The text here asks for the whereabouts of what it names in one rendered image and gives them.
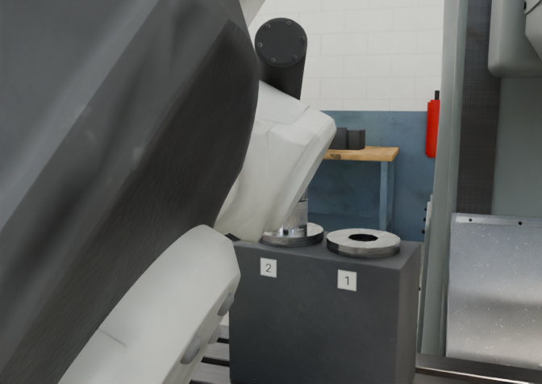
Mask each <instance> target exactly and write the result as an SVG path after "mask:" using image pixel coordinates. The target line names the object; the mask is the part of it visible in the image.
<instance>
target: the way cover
mask: <svg viewBox="0 0 542 384"><path fill-rule="evenodd" d="M486 217H487V218H486ZM478 221H479V222H478ZM484 228H485V229H484ZM483 229H484V230H483ZM472 232H474V233H472ZM488 233H489V234H490V235H489V234H488ZM482 235H483V236H482ZM494 238H495V239H494ZM508 238H509V239H508ZM462 240H463V241H462ZM497 241H498V243H497ZM525 243H527V244H525ZM516 247H517V248H518V249H517V248H516ZM482 250H483V251H482ZM463 251H464V252H465V253H463ZM488 257H489V258H488ZM479 262H480V264H479ZM508 262H509V263H508ZM478 265H479V266H478ZM481 265H482V266H481ZM514 265H515V266H514ZM489 266H490V267H489ZM475 269H477V270H475ZM459 273H460V274H459ZM481 276H484V277H481ZM482 281H483V282H482ZM509 284H510V285H509ZM497 285H498V286H497ZM503 286H504V287H503ZM498 288H499V290H498ZM529 288H532V289H529ZM534 290H535V291H534ZM466 292H468V294H467V293H466ZM488 296H489V297H488ZM519 296H520V297H519ZM491 299H492V300H491ZM539 299H540V301H538V300H539ZM513 300H514V301H513ZM502 301H503V302H504V303H503V302H502ZM465 305H466V306H465ZM483 307H485V308H483ZM538 307H539V308H540V309H539V308H538ZM488 308H489V309H488ZM525 309H527V311H526V310H525ZM455 312H456V313H457V314H455ZM461 313H463V314H461ZM469 319H470V320H469ZM500 319H502V320H500ZM533 319H534V321H533ZM467 320H468V321H469V322H468V321H467ZM499 322H500V323H499ZM496 323H497V325H496ZM459 324H460V326H459ZM478 325H479V327H478ZM500 325H502V327H501V326H500ZM522 325H524V326H522ZM457 328H458V329H459V330H458V329H457ZM460 328H462V329H461V330H460ZM494 331H495V332H494ZM491 332H492V333H491ZM459 333H460V334H459ZM501 337H502V338H501ZM478 338H479V339H478ZM504 338H505V341H504ZM507 338H510V339H507ZM525 338H526V339H525ZM467 339H469V340H467ZM471 340H473V341H472V342H471ZM521 346H523V347H521ZM486 347H488V348H487V349H486ZM491 347H494V348H491ZM517 349H518V351H517ZM477 351H478V353H477ZM490 354H493V355H490ZM500 354H501V355H500ZM527 355H528V356H527ZM533 355H535V356H533ZM541 355H542V219H541V218H528V217H516V216H515V217H514V216H503V215H478V214H465V213H452V212H451V215H450V236H449V257H448V299H447V328H446V357H452V358H458V359H464V360H470V361H480V362H486V363H492V364H498V365H501V364H502V365H509V366H514V367H519V368H525V369H536V370H542V367H541V366H540V364H541V365H542V356H541ZM496 359H498V360H496ZM496 361H497V363H496ZM500 363H501V364H500ZM536 367H537V368H536Z"/></svg>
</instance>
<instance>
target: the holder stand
mask: <svg viewBox="0 0 542 384"><path fill-rule="evenodd" d="M232 243H233V247H234V249H235V253H236V259H237V262H238V265H239V268H240V281H239V284H238V286H237V289H236V292H235V294H234V302H233V304H232V305H231V308H230V309H229V369H230V379H231V380H233V381H236V382H241V383H244V384H411V383H412V382H413V379H414V377H415V359H416V342H417V325H418V308H419V275H420V257H421V244H420V243H419V242H413V241H405V240H400V238H399V237H398V236H396V235H395V234H392V233H389V232H384V231H378V230H373V229H362V228H355V229H344V230H338V231H334V232H326V231H324V230H323V228H322V227H321V226H319V225H317V224H315V223H307V230H305V231H304V232H298V233H283V232H275V231H273V232H265V233H264V234H263V236H262V237H261V238H260V239H259V241H258V242H257V243H251V242H247V241H244V240H239V241H237V240H236V241H234V242H232Z"/></svg>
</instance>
